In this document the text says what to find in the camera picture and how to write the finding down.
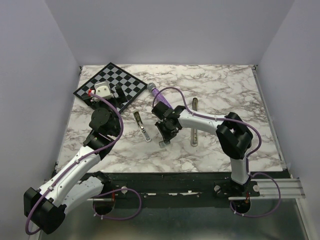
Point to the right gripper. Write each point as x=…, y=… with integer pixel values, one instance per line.
x=170, y=135

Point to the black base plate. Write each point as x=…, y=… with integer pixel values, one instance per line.
x=159, y=190

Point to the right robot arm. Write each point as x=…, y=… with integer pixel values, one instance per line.
x=234, y=136

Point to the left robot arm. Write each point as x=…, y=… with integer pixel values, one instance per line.
x=47, y=206

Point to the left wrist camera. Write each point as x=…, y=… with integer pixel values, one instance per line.
x=103, y=90

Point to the aluminium frame rail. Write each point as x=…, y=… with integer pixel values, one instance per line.
x=276, y=186

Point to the grey green stapler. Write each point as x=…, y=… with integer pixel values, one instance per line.
x=141, y=126

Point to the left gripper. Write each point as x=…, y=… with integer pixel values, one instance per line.
x=121, y=98

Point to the black grey chessboard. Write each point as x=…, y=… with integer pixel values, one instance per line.
x=113, y=75

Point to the purple glitter microphone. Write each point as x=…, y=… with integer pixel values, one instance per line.
x=156, y=93

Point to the grey staple strips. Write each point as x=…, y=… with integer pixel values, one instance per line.
x=163, y=144

